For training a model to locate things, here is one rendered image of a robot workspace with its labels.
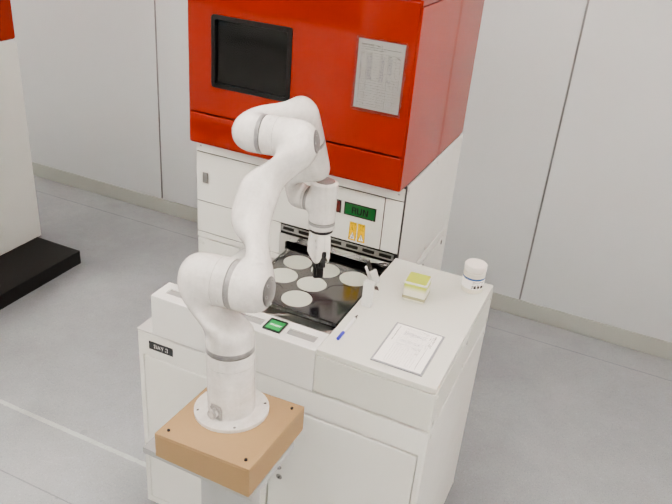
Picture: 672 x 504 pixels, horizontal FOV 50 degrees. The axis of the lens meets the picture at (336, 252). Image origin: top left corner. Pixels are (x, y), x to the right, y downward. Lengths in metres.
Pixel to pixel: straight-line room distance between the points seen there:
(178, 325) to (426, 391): 0.78
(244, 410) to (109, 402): 1.59
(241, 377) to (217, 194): 1.12
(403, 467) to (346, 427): 0.19
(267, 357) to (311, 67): 0.92
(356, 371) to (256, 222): 0.53
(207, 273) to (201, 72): 1.06
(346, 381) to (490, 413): 1.52
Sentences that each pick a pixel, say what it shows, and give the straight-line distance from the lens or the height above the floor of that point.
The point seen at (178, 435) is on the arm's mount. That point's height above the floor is 0.89.
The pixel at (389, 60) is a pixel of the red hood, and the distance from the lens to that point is 2.24.
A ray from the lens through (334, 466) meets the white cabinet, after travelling 2.22.
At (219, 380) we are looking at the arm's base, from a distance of 1.79.
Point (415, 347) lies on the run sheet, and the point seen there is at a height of 0.97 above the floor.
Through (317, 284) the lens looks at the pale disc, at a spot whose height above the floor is 0.90.
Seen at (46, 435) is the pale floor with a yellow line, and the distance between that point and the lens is 3.26.
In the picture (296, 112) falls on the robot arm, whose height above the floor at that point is 1.57.
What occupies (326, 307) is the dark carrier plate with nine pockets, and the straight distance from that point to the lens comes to 2.30.
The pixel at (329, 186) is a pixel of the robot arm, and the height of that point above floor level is 1.29.
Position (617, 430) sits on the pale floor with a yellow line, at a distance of 3.58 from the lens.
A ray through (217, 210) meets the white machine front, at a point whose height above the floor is 0.95.
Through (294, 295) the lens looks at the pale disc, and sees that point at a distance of 2.35.
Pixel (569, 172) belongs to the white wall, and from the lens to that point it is 3.82.
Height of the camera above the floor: 2.13
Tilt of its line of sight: 28 degrees down
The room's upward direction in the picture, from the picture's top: 5 degrees clockwise
